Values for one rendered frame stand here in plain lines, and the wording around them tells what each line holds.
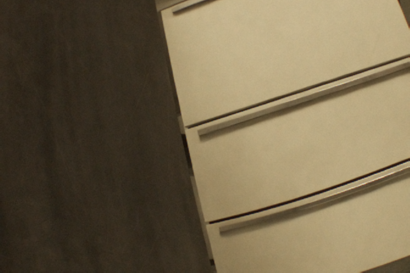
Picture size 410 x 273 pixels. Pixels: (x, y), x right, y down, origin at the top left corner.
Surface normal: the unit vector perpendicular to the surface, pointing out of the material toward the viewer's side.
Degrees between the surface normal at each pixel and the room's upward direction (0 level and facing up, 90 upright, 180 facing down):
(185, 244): 90
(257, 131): 90
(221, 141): 90
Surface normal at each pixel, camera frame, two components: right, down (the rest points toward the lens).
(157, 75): 0.70, -0.31
